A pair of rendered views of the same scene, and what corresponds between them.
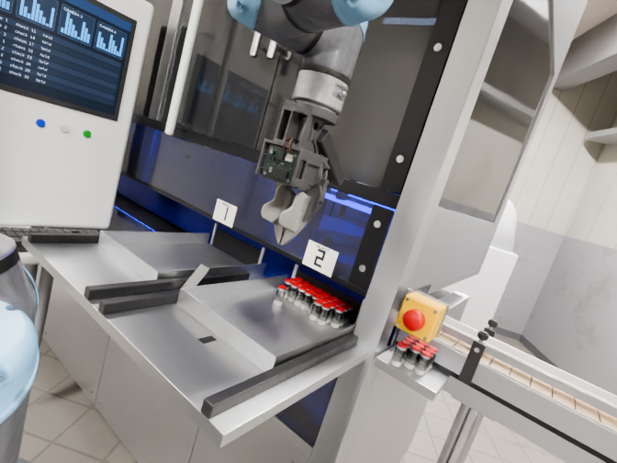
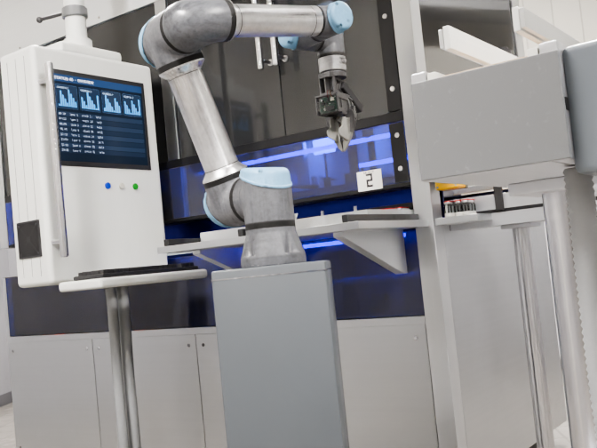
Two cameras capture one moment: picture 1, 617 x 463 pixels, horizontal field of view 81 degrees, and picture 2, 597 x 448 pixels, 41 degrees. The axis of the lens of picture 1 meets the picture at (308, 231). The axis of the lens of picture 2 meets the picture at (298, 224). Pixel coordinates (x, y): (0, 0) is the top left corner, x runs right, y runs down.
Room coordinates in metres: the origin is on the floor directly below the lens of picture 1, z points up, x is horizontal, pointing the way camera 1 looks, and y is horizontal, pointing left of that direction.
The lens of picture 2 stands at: (-1.60, 0.12, 0.78)
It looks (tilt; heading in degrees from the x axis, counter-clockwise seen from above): 3 degrees up; 1
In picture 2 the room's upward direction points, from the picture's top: 6 degrees counter-clockwise
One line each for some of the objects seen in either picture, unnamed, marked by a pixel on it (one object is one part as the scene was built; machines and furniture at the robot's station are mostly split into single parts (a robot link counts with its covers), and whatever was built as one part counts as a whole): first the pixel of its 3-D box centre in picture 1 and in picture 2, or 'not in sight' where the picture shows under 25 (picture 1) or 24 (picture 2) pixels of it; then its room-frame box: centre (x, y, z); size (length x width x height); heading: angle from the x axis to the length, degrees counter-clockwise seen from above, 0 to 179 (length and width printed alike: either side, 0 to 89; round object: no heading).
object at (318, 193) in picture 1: (308, 193); (347, 116); (0.56, 0.02, 1.17); 0.05 x 0.02 x 0.09; 58
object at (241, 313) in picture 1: (280, 311); (358, 220); (0.74, 0.01, 0.90); 0.34 x 0.26 x 0.04; 147
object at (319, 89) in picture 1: (320, 95); (333, 67); (0.56, 0.04, 1.31); 0.08 x 0.08 x 0.05
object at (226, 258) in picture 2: not in sight; (234, 268); (0.90, 0.40, 0.79); 0.34 x 0.03 x 0.13; 147
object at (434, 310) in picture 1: (421, 315); (450, 177); (0.70, -0.27, 0.99); 0.08 x 0.07 x 0.07; 147
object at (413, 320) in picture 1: (414, 319); not in sight; (0.66, -0.24, 0.99); 0.04 x 0.04 x 0.04; 57
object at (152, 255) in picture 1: (187, 254); (266, 233); (0.93, 0.29, 0.90); 0.34 x 0.26 x 0.04; 147
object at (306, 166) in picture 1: (300, 148); (334, 95); (0.55, 0.05, 1.23); 0.09 x 0.08 x 0.12; 148
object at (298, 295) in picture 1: (310, 302); not in sight; (0.83, -0.05, 0.90); 0.18 x 0.02 x 0.05; 57
